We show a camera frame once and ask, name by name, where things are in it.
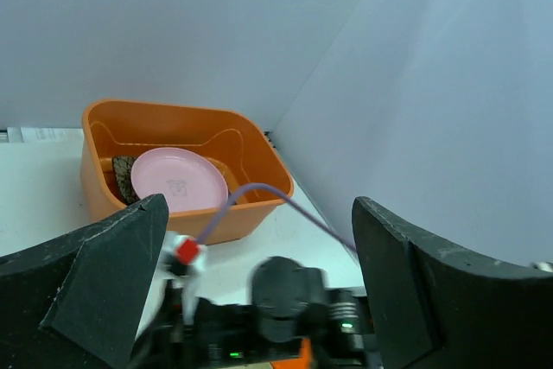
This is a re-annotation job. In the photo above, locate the black square floral plate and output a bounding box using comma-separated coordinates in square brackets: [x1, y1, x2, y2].
[111, 156, 139, 205]

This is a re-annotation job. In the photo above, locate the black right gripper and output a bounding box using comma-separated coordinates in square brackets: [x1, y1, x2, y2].
[129, 286, 380, 368]

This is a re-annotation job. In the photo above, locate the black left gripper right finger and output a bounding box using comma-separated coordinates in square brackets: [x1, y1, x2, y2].
[351, 196, 444, 369]

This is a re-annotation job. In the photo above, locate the pink round plate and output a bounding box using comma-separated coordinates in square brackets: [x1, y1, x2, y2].
[130, 147, 229, 213]

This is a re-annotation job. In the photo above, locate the orange round plate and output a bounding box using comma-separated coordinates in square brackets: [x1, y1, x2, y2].
[270, 338, 313, 369]

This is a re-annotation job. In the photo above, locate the orange plastic bin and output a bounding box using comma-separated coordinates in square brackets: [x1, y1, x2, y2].
[80, 99, 294, 222]

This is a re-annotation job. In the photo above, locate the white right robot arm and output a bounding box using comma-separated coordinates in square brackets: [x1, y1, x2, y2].
[128, 257, 383, 368]

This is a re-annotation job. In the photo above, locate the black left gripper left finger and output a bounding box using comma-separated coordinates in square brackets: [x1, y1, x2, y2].
[40, 194, 168, 368]

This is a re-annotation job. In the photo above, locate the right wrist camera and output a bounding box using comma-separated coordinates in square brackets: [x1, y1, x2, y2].
[158, 232, 207, 326]

